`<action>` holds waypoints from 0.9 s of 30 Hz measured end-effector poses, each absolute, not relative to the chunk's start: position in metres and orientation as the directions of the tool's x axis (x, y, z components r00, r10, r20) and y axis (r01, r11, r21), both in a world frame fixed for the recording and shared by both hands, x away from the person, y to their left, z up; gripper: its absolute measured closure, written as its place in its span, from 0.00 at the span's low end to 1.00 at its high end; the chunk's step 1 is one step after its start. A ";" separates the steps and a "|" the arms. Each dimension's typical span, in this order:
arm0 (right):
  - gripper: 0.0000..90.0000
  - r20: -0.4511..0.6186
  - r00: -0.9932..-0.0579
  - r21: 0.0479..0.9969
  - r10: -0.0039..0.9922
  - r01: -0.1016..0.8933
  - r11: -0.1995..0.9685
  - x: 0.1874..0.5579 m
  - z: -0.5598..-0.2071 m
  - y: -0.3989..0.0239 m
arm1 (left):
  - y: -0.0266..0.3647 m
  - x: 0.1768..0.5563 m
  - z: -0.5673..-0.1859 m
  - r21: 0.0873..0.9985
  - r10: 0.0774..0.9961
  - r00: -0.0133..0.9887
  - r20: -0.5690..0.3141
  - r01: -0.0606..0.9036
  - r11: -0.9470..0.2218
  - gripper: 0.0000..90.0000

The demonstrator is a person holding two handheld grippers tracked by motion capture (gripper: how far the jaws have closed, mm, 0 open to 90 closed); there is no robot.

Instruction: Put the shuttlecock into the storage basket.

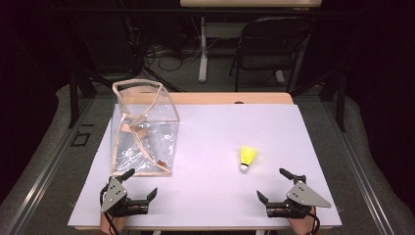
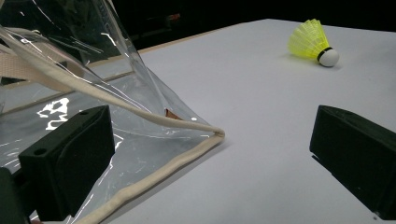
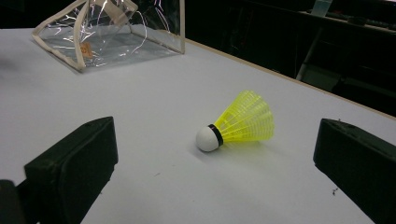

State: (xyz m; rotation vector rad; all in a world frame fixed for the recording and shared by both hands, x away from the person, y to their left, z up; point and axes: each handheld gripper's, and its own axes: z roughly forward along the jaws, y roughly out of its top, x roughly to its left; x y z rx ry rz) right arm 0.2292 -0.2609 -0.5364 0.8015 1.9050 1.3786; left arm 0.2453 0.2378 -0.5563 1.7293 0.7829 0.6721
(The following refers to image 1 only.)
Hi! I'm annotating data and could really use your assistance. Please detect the person's right hand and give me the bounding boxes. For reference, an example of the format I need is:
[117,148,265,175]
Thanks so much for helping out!
[287,207,319,235]

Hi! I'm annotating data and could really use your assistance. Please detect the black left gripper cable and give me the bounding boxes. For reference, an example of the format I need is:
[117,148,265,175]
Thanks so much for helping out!
[99,185,121,235]

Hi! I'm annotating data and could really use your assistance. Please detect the black folding chair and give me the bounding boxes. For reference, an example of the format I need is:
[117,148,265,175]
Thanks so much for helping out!
[229,16,311,94]

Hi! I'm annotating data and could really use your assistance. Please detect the desk with white legs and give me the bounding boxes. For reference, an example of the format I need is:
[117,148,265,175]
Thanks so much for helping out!
[179,0,323,84]

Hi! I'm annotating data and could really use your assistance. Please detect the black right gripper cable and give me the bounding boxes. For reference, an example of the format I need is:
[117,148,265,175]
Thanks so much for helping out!
[304,206,323,235]

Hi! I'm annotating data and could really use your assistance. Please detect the black metal stand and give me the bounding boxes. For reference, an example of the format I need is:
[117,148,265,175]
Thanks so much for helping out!
[289,70,347,133]
[67,58,114,129]

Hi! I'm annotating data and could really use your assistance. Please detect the tangle of floor cables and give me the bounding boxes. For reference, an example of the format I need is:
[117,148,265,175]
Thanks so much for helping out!
[143,38,204,72]

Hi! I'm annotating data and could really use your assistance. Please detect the metal floor rail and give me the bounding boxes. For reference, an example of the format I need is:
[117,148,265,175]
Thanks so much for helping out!
[3,97,96,235]
[321,99,397,235]

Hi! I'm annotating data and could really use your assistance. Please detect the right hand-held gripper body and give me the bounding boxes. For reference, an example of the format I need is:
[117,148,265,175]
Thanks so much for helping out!
[266,180,333,219]

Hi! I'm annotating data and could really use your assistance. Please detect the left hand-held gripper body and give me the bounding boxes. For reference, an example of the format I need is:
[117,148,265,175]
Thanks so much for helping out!
[100,176,151,218]

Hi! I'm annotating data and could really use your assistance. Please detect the transparent bag with beige trim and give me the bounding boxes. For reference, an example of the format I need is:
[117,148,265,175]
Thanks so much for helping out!
[111,78,181,177]

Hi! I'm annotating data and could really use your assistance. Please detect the yellow shuttlecock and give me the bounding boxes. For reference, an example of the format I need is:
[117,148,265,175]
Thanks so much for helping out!
[239,145,259,173]

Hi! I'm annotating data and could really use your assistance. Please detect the person's left hand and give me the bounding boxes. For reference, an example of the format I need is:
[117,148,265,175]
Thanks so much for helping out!
[99,211,129,235]

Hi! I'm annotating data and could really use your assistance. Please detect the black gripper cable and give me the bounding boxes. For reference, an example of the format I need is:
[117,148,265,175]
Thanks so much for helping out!
[304,206,323,235]
[99,185,121,235]

